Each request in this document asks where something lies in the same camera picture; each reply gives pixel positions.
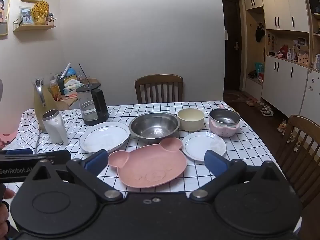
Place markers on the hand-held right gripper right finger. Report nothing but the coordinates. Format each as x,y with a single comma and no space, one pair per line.
215,163

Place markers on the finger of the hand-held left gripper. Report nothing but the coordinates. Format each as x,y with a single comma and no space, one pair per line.
20,152

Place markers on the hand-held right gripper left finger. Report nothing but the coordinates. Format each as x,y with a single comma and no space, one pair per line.
96,162

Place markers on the small white plate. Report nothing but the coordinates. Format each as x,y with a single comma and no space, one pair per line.
202,146

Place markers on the large white plate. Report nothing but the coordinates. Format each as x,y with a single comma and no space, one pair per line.
105,137

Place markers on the pink pig bowl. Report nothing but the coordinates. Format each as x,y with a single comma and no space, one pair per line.
222,130

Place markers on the cream bowl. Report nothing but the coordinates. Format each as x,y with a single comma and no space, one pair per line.
191,122

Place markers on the pink bear-shaped plate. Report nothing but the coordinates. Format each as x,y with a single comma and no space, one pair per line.
150,165

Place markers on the stainless steel bowl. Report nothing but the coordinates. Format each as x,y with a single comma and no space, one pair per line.
153,127

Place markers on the person's left hand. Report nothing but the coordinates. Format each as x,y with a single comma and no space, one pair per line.
10,193

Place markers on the checked white tablecloth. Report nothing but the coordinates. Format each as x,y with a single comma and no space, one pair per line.
250,145

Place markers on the white insulated jug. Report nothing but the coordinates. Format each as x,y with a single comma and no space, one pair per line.
55,130

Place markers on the yellow thermos carafe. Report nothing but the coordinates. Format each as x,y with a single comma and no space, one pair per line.
47,105

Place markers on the glass electric kettle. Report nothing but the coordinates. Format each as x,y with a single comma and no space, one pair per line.
98,102

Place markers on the wooden side table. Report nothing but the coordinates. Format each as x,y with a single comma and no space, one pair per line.
67,103

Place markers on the orange drink bottle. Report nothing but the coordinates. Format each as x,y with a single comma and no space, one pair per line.
55,91

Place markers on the pink slippers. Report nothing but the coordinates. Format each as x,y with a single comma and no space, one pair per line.
250,101

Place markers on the pair of sneakers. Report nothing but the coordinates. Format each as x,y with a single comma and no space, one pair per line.
267,111

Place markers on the tissue box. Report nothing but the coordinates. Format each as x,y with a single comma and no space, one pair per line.
72,88

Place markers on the wooden chair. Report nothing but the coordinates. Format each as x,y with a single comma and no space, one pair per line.
158,78
305,120

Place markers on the white lower cabinet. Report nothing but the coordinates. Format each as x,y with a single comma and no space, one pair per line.
285,85

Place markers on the teal bag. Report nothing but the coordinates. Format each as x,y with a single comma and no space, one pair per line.
260,68

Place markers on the dark door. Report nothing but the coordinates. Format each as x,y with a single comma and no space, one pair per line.
231,55

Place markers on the white refrigerator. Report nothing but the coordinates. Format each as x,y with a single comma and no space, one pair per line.
311,95

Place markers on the black hanging bag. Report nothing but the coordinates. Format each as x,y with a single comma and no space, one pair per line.
260,33

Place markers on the golden ornament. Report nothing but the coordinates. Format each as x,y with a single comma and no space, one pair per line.
40,12

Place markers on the white upper cabinets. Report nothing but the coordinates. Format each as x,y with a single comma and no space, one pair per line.
285,2

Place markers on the wooden wall shelf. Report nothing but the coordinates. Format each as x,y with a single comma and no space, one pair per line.
35,28

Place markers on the small photo frame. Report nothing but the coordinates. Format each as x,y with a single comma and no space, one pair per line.
26,15

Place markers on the wall poster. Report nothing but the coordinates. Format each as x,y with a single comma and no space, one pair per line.
3,10

